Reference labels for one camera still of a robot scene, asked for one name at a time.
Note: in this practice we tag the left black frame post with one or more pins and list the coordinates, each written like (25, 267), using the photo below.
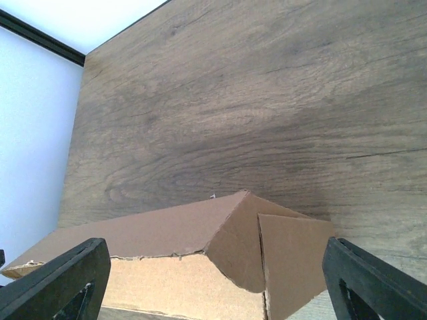
(36, 36)

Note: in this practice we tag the brown cardboard box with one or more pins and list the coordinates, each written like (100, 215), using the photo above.
(232, 257)

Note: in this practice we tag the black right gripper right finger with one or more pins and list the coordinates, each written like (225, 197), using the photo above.
(362, 286)

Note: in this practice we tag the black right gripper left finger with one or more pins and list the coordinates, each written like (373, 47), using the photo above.
(71, 286)

